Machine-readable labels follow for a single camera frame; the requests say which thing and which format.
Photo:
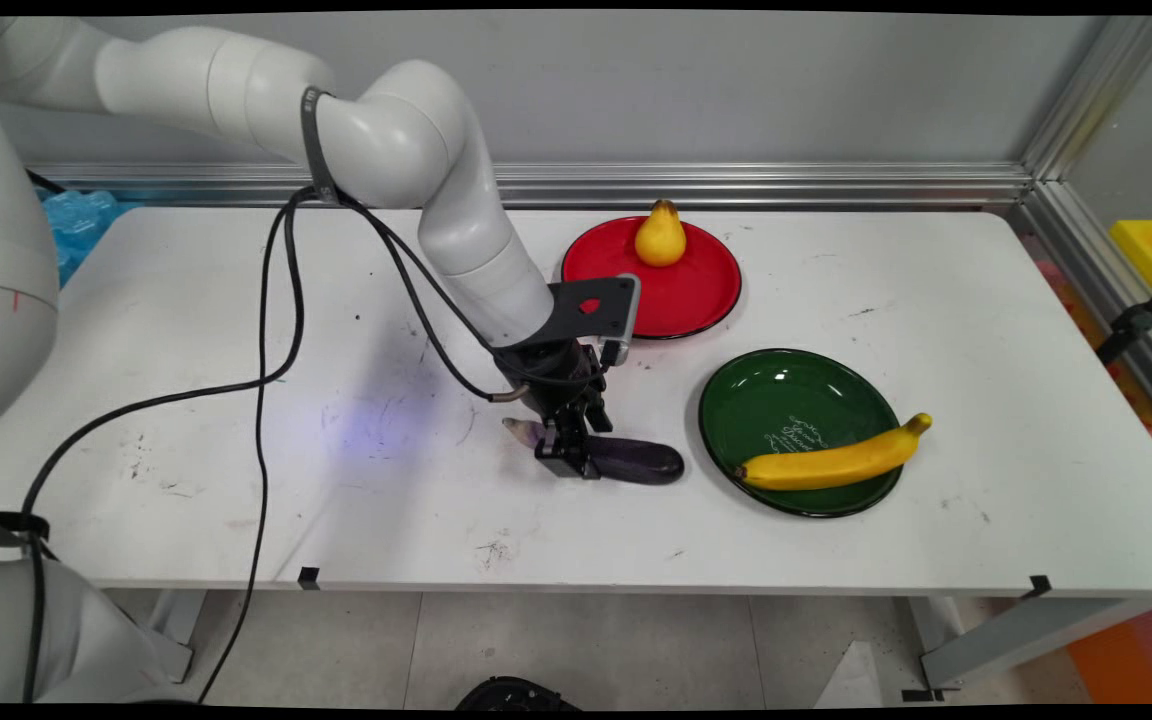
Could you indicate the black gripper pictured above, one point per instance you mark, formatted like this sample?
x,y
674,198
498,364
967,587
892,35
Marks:
x,y
556,378

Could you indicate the purple eggplant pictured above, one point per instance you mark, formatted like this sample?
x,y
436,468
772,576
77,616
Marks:
x,y
636,460

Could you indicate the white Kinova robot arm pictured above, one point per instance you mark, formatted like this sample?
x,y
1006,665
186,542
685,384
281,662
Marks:
x,y
396,130

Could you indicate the red plate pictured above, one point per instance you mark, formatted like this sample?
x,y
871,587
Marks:
x,y
686,290

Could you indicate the green plate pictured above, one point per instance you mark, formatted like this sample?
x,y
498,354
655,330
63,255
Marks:
x,y
786,410

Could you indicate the yellow pear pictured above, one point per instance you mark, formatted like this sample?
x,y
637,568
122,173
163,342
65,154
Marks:
x,y
660,240

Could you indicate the yellow banana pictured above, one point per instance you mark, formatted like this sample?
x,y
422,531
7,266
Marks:
x,y
836,463

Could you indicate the black round floor object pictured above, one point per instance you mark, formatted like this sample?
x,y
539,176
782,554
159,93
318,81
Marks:
x,y
516,695

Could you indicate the black tape marker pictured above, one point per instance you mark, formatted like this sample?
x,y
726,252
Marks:
x,y
1040,586
309,578

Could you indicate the grey slanted table leg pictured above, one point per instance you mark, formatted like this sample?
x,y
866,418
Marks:
x,y
1016,640

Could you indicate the blue plastic tray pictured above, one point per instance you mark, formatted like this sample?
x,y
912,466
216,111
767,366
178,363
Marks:
x,y
86,225

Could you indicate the black stand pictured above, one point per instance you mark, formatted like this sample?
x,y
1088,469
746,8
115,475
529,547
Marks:
x,y
1136,320

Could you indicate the orange box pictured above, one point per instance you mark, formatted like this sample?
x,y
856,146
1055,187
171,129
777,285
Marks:
x,y
1131,655

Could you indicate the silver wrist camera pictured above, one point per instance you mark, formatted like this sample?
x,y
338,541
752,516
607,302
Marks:
x,y
624,320

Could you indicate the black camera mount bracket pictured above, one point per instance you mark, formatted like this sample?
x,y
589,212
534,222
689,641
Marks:
x,y
581,305

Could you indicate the long aluminium frame rail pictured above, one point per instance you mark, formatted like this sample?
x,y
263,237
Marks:
x,y
786,185

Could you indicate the short aluminium frame rail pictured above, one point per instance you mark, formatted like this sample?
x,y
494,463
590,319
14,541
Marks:
x,y
1106,290

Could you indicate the red objects behind rail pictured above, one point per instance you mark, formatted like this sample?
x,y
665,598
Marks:
x,y
1126,390

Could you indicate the upright aluminium frame post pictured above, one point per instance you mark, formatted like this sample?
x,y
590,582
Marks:
x,y
1101,95

